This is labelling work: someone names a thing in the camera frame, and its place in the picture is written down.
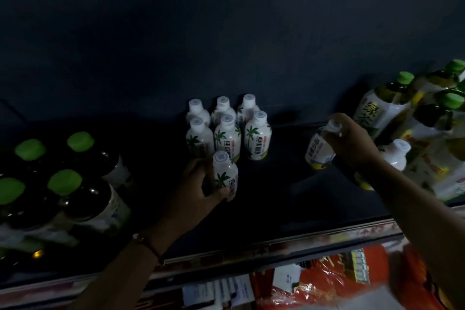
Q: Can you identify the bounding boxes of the person's left hand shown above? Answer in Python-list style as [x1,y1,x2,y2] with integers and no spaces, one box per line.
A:
[143,157,232,260]

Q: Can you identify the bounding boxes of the person's right hand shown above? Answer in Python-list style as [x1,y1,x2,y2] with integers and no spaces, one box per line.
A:
[321,112,383,175]

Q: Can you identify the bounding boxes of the white bottle yellow base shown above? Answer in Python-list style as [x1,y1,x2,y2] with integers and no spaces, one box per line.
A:
[305,119,342,171]
[236,93,261,127]
[211,95,237,127]
[185,98,211,127]

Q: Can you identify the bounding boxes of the dark grey metal shelf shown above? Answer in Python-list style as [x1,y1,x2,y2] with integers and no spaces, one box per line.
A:
[0,0,465,310]

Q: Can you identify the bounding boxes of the person's right forearm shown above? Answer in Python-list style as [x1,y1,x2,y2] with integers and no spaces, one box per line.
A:
[359,160,465,310]

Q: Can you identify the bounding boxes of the person's left forearm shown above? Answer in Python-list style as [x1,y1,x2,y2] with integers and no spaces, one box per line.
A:
[67,244,160,310]

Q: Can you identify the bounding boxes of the red shelf price strip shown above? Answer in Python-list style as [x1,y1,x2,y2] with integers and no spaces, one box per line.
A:
[0,218,404,307]

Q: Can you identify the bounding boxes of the yellow trimmed card pack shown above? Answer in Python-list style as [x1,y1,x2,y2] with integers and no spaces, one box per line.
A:
[345,248,371,283]

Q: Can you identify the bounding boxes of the red plastic snack bag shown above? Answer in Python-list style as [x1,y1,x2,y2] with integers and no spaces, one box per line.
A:
[254,244,448,310]

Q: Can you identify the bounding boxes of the beaded wrist bracelet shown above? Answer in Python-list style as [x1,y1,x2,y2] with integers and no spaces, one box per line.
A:
[132,232,166,267]

